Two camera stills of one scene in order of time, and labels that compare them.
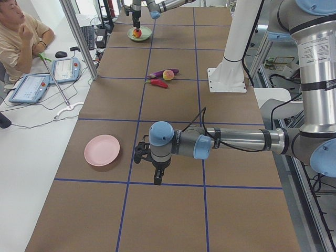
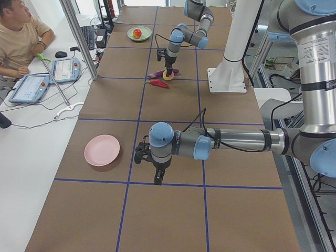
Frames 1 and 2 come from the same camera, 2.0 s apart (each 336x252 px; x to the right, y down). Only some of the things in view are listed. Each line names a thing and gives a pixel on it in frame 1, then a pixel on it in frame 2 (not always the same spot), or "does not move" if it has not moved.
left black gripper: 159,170 does not move
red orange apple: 137,34 does not move
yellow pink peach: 168,75 does not move
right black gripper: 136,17 -> 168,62
